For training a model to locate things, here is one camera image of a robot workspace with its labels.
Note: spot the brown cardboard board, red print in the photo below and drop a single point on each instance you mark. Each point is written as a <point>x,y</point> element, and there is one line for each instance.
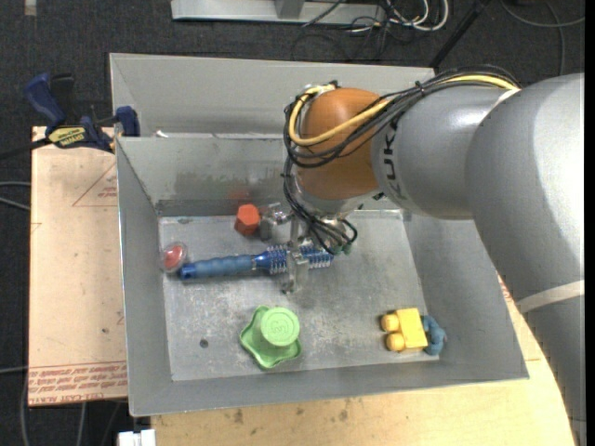
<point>74,267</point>

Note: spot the grey metal bin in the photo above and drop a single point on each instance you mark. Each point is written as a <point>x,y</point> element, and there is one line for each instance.
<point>223,305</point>

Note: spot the black cylinder on white bracket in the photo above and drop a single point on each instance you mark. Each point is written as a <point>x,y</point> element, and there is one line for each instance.
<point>377,196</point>

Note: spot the small blue toy figure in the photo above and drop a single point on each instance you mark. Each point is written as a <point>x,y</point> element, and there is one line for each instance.
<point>437,335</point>

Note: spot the red-orange hexagonal block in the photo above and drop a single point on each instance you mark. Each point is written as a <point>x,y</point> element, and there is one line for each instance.
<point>246,220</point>

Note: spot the clear ball with red core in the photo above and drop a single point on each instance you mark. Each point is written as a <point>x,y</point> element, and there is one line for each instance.
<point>173,256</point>

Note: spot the yellow toy building block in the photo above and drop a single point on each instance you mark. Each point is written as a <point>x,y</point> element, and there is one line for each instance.
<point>409,328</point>

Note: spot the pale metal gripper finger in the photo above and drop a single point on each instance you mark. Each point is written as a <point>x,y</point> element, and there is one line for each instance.
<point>294,277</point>
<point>269,228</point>

